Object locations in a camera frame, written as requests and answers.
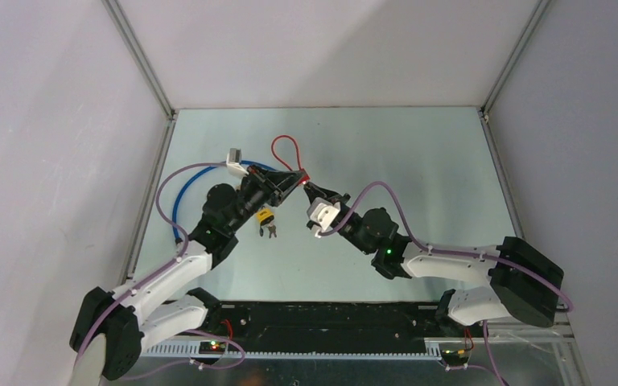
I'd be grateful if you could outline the aluminium frame post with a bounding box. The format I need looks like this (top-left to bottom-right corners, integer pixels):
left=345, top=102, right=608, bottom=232
left=477, top=0, right=554, bottom=237
left=102, top=0, right=175, bottom=279

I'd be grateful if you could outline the purple cable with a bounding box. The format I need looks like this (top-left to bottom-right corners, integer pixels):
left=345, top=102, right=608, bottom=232
left=72, top=162, right=247, bottom=382
left=316, top=181, right=575, bottom=386

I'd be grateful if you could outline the white cable duct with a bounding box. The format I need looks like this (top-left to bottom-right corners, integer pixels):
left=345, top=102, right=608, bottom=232
left=141, top=340, right=442, bottom=360

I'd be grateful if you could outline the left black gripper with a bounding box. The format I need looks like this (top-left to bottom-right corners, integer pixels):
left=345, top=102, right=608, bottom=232
left=227, top=164, right=306, bottom=233

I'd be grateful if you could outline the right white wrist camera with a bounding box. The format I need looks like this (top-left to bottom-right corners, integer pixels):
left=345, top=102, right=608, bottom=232
left=307, top=199, right=341, bottom=238

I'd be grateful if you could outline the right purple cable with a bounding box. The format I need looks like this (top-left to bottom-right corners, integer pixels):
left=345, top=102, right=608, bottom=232
left=316, top=181, right=575, bottom=386

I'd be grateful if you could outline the yellow black padlock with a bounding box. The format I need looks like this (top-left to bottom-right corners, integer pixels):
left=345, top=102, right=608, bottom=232
left=256, top=207, right=275, bottom=227

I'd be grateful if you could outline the right aluminium frame post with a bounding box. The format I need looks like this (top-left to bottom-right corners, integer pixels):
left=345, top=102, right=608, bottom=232
left=477, top=0, right=554, bottom=237

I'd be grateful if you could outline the left aluminium frame post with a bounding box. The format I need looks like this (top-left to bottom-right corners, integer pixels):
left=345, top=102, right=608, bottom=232
left=102, top=0, right=175, bottom=279

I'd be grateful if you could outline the red cable padlock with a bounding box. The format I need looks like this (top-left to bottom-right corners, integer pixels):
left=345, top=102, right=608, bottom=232
left=270, top=134, right=310, bottom=186

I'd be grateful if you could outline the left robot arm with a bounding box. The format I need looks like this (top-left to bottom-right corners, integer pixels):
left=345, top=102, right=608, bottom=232
left=69, top=163, right=309, bottom=385

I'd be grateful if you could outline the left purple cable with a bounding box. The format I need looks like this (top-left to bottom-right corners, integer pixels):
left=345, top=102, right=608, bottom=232
left=72, top=162, right=247, bottom=382

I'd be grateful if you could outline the silver key pair front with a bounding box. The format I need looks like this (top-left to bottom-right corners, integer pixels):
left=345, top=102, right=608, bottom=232
left=259, top=224, right=277, bottom=239

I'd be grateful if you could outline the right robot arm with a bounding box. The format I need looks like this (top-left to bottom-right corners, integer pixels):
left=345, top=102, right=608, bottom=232
left=303, top=182, right=571, bottom=336

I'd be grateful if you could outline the blue cable lock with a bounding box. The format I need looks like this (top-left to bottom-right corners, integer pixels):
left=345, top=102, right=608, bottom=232
left=170, top=159, right=278, bottom=247

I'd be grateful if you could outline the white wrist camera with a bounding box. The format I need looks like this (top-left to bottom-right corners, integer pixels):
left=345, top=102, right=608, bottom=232
left=307, top=199, right=341, bottom=238
left=225, top=148, right=248, bottom=179

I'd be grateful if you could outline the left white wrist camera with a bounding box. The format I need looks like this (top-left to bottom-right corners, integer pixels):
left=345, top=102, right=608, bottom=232
left=225, top=148, right=248, bottom=179

